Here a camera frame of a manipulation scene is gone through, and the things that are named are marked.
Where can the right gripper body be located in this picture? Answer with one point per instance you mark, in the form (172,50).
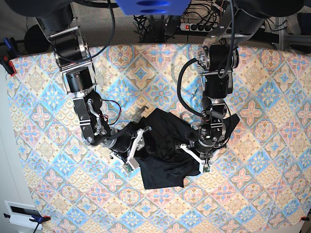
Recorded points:
(125,146)

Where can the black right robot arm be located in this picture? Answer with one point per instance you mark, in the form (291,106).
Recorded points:
(59,24)

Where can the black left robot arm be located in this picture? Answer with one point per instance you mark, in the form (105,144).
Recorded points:
(218,56)

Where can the white power strip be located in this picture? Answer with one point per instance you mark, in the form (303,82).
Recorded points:
(198,29)

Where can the white wall outlet box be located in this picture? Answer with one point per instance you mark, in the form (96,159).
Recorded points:
(20,214)

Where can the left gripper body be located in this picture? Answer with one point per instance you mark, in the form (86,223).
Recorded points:
(202,154)

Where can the black t-shirt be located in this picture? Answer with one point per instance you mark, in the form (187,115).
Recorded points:
(161,164)

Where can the red table clamp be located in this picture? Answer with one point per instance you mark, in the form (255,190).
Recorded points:
(8,65)

